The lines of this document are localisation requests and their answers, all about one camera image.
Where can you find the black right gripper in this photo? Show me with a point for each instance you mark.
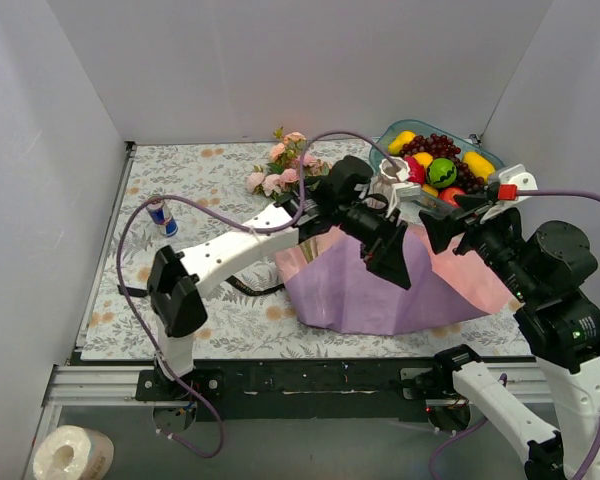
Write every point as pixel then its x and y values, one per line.
pixel 466 232

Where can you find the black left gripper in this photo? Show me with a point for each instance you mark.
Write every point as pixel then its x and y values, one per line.
pixel 389 240

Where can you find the purple wrapping paper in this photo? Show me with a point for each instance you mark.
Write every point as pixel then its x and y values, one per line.
pixel 332 289

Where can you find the pink artificial flower bouquet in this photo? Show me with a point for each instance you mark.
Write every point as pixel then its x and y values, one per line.
pixel 279 176

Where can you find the black ribbon with gold text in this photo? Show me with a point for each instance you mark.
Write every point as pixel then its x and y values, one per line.
pixel 233 281

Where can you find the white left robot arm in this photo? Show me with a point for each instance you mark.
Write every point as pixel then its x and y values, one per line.
pixel 179 281

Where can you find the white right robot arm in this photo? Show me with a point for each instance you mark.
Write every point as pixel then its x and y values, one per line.
pixel 560 324

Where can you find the white ribbed ceramic vase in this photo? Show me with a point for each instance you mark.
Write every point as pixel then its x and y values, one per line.
pixel 391 172

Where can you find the red apple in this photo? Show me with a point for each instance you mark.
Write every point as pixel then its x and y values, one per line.
pixel 449 195

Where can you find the yellow fruit piece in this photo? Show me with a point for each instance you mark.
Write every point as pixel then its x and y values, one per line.
pixel 430 190

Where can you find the green round fruit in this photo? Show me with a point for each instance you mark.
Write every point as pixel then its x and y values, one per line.
pixel 441 173

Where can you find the pink red fruit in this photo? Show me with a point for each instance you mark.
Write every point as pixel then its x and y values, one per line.
pixel 417 173

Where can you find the yellow lemon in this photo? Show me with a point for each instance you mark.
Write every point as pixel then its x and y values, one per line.
pixel 424 159

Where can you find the yellow mango right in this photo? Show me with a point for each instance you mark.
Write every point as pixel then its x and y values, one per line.
pixel 478 165

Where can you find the yellow mango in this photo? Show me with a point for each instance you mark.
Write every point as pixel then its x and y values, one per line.
pixel 402 139
pixel 478 165

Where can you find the dark red grape bunch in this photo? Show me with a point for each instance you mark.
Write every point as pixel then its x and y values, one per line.
pixel 442 146

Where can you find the yellow mango left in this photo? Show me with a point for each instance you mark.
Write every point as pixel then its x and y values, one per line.
pixel 402 139

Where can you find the teal plastic fruit basket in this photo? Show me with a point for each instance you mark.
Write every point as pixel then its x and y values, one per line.
pixel 424 129

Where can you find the floral patterned table mat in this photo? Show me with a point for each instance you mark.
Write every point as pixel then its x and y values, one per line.
pixel 204 187

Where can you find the blue silver energy drink can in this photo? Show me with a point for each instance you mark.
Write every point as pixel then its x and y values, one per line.
pixel 161 216

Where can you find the white toilet paper roll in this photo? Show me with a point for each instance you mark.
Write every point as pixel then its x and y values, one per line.
pixel 73 453

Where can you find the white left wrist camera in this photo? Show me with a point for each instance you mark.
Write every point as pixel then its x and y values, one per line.
pixel 400 192

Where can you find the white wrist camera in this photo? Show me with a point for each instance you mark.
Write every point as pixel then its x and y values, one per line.
pixel 400 192
pixel 505 189

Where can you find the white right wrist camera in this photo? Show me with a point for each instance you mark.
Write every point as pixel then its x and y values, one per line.
pixel 505 189

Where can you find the aluminium frame rail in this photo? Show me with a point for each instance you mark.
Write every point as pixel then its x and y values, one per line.
pixel 92 386

